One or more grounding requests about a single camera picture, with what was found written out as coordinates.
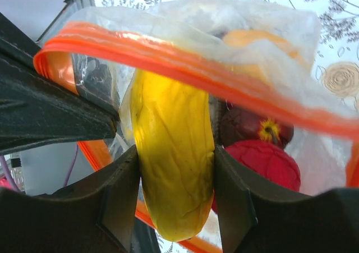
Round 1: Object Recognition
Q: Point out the dark purple passion fruit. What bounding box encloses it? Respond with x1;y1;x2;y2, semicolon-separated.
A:
220;107;294;149

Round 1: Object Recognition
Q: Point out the floral patterned table mat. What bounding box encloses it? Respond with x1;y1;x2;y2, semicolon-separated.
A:
92;0;359;253

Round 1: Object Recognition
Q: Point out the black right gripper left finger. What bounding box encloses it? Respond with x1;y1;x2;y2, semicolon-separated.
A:
1;147;140;252

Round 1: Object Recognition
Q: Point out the clear zip top bag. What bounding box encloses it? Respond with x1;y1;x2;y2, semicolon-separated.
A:
34;7;358;252

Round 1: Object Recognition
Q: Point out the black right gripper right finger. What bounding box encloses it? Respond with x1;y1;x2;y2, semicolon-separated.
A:
214;146;358;252

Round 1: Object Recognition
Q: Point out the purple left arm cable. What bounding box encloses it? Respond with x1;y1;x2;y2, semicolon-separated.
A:
0;143;79;192

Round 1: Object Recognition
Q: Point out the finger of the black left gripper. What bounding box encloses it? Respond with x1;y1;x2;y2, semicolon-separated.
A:
1;15;116;155

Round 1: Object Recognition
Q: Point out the red fruit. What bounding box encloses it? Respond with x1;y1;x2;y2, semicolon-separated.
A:
211;140;301;213

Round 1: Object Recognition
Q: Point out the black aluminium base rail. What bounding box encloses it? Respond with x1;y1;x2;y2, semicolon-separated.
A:
35;0;95;46

